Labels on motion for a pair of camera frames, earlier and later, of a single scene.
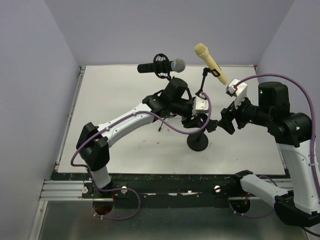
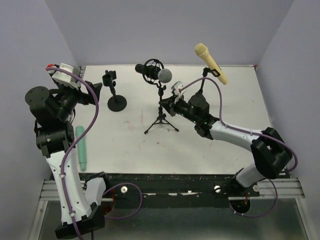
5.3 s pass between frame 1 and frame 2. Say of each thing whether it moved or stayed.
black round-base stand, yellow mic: stayed
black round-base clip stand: moved
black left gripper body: moved
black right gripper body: moved
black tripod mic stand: moved
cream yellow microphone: stayed
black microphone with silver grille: moved
